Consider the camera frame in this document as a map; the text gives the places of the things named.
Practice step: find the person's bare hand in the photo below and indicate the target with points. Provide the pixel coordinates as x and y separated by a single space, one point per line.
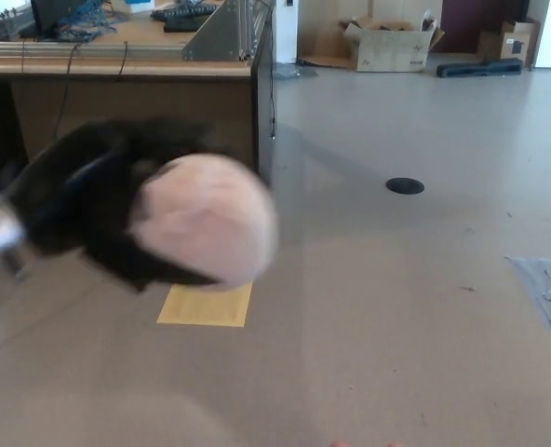
338 444

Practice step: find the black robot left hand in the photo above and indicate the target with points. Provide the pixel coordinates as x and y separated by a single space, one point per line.
94 195

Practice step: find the pink plush dumpling with sunglasses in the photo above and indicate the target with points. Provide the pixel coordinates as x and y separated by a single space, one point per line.
210 223

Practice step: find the wooden desk with dark panels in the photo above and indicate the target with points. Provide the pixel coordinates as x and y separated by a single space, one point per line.
164 98

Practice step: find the yellow rectangular floor patch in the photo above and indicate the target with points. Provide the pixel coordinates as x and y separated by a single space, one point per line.
205 305

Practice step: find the black monitor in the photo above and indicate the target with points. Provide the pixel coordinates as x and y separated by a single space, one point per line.
47 15

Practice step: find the black keyboard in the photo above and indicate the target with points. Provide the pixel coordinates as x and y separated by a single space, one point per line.
182 10
184 25

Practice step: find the clear plastic bag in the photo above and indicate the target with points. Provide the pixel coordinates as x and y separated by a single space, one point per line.
296 71

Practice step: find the grey tape floor patch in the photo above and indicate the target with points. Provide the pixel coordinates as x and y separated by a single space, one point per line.
536 284

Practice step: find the black round floor cover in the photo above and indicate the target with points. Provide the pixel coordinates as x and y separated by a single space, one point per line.
405 185

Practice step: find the flat cardboard sheet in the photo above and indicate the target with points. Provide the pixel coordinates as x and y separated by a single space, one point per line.
326 45

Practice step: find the large open cardboard box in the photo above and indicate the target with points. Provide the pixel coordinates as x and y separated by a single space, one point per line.
392 51

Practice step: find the dark blue flat bag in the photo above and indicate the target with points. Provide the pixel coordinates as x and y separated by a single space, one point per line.
480 69

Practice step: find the dark red door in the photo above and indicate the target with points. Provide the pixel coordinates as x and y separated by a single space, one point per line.
480 21

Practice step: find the small cardboard box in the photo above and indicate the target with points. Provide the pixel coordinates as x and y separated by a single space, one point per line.
499 47

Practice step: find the aluminium profile frame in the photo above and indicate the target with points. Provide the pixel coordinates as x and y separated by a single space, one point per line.
224 32

